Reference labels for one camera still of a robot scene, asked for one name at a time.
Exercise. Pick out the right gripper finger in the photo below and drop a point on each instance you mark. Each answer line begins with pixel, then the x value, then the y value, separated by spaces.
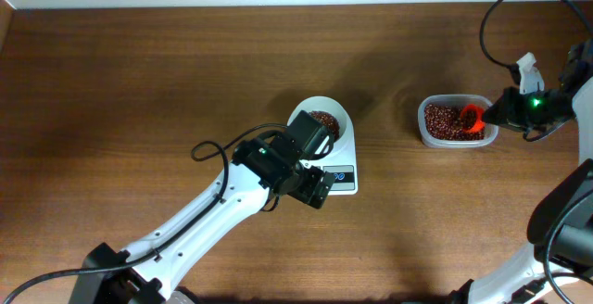
pixel 499 106
pixel 493 119

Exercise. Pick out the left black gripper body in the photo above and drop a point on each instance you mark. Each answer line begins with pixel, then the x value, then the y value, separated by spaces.
pixel 316 188

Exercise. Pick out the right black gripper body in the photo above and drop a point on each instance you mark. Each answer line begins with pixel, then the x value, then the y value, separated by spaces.
pixel 510 110

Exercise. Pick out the orange plastic measuring scoop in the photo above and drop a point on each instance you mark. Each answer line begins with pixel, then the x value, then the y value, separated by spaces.
pixel 471 119

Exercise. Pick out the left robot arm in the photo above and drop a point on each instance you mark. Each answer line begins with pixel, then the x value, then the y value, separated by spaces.
pixel 259 171

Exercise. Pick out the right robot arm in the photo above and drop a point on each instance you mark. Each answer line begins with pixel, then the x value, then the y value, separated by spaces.
pixel 558 251

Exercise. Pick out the white digital kitchen scale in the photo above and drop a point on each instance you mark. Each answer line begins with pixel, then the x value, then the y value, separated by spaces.
pixel 342 165

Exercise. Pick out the red beans in bowl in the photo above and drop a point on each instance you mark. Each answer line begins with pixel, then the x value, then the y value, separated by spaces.
pixel 327 120

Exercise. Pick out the white round bowl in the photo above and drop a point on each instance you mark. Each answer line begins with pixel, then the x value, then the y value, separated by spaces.
pixel 328 105

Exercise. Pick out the clear plastic food container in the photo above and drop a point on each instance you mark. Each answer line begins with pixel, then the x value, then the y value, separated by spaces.
pixel 454 101

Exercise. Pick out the red adzuki beans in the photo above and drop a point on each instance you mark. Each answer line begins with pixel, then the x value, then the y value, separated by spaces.
pixel 443 123

